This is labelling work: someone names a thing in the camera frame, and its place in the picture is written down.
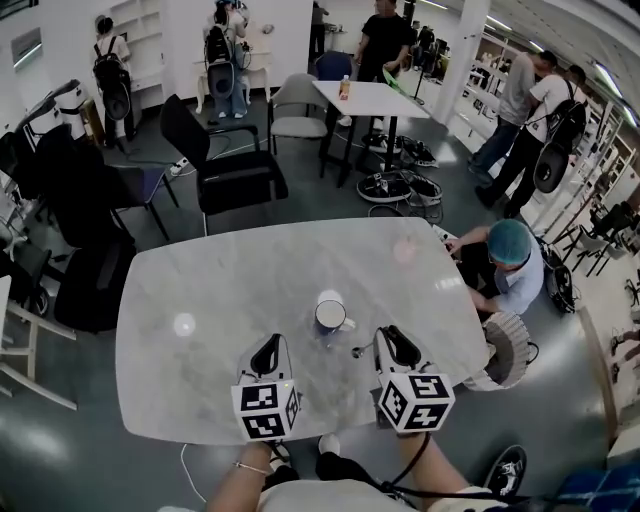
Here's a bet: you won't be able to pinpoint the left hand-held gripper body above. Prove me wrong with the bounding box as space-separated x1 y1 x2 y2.
230 372 304 443

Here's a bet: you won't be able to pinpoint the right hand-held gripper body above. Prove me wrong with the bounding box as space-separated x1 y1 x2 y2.
370 367 457 434

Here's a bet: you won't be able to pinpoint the blue white mug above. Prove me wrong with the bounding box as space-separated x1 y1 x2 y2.
313 298 358 337

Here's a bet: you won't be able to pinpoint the person's right forearm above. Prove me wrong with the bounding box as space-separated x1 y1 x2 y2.
397 432 475 496

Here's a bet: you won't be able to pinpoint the person's left forearm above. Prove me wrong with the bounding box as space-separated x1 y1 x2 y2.
206 441 281 512

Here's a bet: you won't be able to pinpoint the woven basket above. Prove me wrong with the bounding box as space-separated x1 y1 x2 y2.
462 309 532 392

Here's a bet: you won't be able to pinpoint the person's black trousers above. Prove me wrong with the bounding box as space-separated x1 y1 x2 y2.
262 451 386 494

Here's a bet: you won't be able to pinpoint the person's light shirt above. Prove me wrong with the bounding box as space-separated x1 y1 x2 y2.
257 476 506 512

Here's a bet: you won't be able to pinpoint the teal hair net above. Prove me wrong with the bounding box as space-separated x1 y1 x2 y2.
487 218 533 264

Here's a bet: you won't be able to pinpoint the black high-back office chair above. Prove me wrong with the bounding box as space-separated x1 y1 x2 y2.
37 128 137 335

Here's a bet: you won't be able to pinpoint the black mesh armchair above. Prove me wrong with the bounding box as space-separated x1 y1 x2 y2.
159 93 290 236

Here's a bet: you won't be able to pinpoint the blue printed box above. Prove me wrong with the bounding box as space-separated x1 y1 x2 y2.
555 464 640 512

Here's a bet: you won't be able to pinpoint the blue seat chair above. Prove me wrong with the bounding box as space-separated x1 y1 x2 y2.
112 166 180 242

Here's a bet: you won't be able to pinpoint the grey chair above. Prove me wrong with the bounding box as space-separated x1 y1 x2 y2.
569 224 629 279

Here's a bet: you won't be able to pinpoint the white wooden table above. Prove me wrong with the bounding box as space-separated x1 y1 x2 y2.
0 273 80 412

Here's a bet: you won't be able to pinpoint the grey armchair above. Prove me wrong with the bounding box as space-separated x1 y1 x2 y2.
267 72 332 156

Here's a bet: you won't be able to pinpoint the white square table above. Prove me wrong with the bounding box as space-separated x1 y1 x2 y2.
311 79 432 190

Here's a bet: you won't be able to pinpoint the black stand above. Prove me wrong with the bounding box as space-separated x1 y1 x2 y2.
410 63 427 107

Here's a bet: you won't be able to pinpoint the brown wooden crate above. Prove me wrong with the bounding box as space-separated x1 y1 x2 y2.
79 97 107 147

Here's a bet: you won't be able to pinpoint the white shelving rack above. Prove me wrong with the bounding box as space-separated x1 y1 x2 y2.
464 37 506 131

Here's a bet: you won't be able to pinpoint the dark blue chair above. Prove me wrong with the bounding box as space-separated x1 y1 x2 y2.
314 49 357 82

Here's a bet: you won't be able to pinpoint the white console desk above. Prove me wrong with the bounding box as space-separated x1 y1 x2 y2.
192 52 275 115

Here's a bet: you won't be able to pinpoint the white black equipment pack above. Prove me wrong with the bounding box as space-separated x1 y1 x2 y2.
22 78 85 151

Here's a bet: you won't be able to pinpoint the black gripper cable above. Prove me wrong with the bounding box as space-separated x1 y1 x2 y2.
382 432 433 496

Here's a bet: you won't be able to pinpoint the thin wrist bracelet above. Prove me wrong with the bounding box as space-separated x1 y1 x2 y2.
231 459 272 476

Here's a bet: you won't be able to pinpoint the black backpack with cables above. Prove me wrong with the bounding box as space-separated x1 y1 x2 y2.
541 243 582 315

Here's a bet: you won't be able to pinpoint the white wall shelf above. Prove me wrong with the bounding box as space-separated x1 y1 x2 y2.
108 0 167 110

